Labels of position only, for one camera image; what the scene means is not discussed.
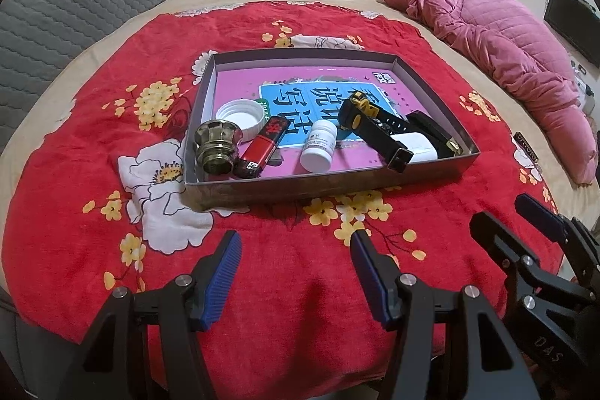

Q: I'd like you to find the black and gold lipstick tube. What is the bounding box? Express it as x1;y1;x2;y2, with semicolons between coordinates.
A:
405;111;462;156

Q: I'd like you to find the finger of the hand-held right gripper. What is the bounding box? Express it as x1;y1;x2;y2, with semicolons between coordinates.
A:
469;211;596;312
514;193;600;288

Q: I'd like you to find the pink book with blue label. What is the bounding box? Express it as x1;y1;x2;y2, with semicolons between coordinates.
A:
206;69;462;183

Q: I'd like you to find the red lighter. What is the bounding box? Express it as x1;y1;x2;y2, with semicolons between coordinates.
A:
233;117;288;180

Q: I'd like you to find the white jar lid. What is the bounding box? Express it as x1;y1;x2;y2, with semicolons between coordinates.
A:
216;99;267;137

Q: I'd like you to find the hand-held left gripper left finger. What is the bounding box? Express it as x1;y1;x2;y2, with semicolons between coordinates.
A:
70;230;243;400

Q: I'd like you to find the yellow and black wristwatch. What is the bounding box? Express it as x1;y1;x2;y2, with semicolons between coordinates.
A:
338;95;414;172

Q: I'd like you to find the black television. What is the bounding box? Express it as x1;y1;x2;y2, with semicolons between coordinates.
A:
547;0;600;69

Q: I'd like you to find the white pill bottle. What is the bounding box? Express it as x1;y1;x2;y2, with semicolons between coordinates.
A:
300;120;338;173

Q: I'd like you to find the grey cardboard box tray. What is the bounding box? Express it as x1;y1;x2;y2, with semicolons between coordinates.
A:
184;50;482;211

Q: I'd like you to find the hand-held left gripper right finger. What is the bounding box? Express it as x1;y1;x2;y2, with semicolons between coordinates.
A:
351;230;540;400

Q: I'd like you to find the red floral blanket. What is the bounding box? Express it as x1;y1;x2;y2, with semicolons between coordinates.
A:
2;0;566;400

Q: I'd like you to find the pink quilt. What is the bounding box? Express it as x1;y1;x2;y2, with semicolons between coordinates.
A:
379;0;598;185

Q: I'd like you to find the small dark strip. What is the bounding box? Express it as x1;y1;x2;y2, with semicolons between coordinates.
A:
512;130;540;169

